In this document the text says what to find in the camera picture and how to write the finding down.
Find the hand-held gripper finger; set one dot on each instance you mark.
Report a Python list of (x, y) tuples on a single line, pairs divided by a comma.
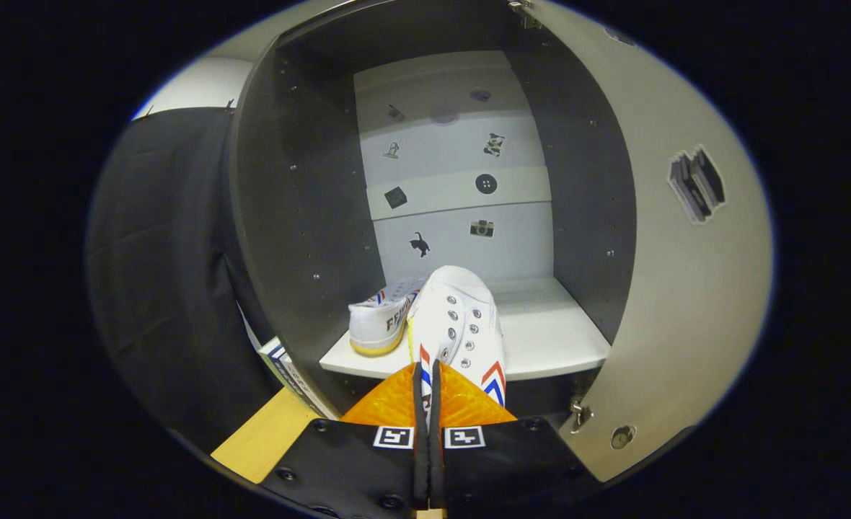
[(420, 468), (437, 468)]

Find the white shoe with yellow sole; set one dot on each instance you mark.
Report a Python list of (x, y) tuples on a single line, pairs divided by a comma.
[(375, 328)]

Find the white shoe with striped side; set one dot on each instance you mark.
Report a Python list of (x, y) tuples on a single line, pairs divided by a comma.
[(461, 310)]

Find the dark grey shoe cabinet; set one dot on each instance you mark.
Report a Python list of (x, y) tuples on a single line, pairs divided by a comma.
[(303, 216)]

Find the white spine book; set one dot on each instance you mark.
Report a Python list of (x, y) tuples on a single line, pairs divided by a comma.
[(285, 364)]

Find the black backdrop cloth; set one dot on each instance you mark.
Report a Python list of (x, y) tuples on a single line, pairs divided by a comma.
[(159, 288)]

